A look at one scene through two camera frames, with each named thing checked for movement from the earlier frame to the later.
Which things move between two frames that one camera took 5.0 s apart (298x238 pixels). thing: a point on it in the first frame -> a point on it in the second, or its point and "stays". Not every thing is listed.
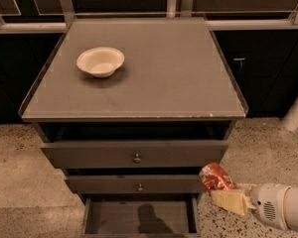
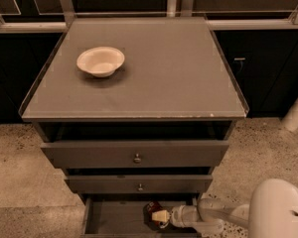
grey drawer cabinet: x=132 y=109 stays
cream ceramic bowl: x=100 y=61 stays
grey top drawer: x=135 y=155 stays
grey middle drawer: x=138 y=183 stays
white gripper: x=269 y=203 -> x=179 y=214
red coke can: x=215 y=177 -> x=148 y=210
